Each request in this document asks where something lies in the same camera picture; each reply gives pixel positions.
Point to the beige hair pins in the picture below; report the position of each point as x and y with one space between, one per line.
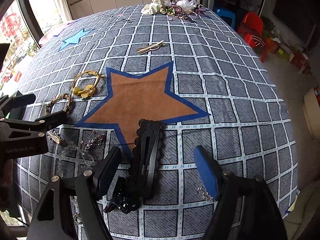
149 48

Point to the small silver hair clip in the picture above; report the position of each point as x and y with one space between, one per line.
55 137

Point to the pile of fabric accessories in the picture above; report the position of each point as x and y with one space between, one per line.
187 10

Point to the grey checked tablecloth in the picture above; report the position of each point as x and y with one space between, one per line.
199 77

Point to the blue plastic stool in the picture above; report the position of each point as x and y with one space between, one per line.
227 15

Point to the light blue star patch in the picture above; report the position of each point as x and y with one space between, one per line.
74 39

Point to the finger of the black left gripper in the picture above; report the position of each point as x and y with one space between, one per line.
52 121
9 103

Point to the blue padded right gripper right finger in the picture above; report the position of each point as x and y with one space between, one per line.
208 169

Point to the small silver pearl earring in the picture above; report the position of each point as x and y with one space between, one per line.
203 193

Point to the brown star patch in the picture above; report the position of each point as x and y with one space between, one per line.
134 97

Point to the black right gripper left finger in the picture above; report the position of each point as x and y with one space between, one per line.
104 172

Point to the red gift boxes pile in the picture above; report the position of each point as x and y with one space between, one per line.
284 52

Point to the red plastic chair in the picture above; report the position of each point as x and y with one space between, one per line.
251 30

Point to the black scalloped hair clip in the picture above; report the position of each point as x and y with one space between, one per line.
146 157

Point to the black claw hair clip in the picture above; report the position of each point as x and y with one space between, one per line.
126 195

